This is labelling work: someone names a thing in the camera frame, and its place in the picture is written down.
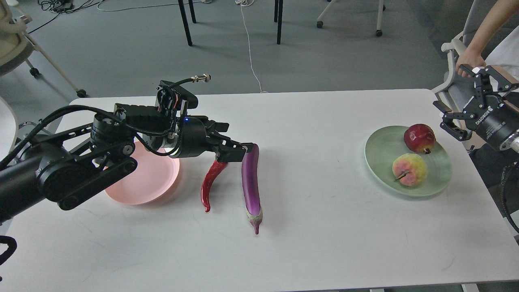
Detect black table legs middle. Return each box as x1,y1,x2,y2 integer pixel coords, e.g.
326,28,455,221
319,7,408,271
274,0,284,45

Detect white chair base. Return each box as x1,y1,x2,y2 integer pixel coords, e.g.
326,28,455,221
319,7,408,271
315,0,386,38

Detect black cables on floor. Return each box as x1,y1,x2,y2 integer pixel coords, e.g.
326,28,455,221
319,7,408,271
26,0,211,33

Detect white cable on floor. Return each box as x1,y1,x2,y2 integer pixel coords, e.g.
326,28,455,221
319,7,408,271
236,0,269,94

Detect pink plate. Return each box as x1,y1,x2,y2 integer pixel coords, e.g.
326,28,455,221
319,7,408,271
105,141,180,206

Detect white round table edge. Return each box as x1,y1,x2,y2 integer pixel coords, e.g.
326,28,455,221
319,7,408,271
0,98,19,160

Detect black table legs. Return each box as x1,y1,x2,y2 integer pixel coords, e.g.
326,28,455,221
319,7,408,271
274,0,284,45
178,0,197,47

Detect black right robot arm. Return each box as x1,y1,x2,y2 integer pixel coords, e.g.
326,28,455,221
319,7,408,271
433,64,518,232

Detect person's hand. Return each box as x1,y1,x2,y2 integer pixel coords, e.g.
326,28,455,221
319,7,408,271
456,48,486,77

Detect red chili pepper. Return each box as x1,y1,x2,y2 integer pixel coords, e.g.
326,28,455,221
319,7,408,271
200,160,228,213

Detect purple eggplant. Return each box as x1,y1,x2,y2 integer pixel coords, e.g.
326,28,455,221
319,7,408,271
241,144,263,235

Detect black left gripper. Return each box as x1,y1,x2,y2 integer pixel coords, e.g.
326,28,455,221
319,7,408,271
174,115,254,163

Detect grey office chair right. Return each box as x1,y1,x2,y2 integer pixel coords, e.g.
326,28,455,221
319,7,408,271
432,0,495,112

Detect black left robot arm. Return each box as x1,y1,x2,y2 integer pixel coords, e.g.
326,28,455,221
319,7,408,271
0,74,258,223

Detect yellow pink peach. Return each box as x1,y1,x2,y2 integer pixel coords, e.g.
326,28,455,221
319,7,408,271
392,153,429,187

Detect green plate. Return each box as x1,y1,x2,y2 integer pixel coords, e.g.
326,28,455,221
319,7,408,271
365,125,453,198

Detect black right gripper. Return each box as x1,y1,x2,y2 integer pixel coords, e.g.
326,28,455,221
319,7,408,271
433,64,519,151

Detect person's forearm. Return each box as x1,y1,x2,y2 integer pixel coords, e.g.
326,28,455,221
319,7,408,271
465,0,519,57

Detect dark red pomegranate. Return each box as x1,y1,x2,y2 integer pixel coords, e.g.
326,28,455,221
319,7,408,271
403,124,436,155

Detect beige office chair left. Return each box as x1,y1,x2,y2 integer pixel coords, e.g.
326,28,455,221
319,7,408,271
0,0,87,98

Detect black table legs left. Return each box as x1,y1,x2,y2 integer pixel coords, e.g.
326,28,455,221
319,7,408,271
178,0,197,47

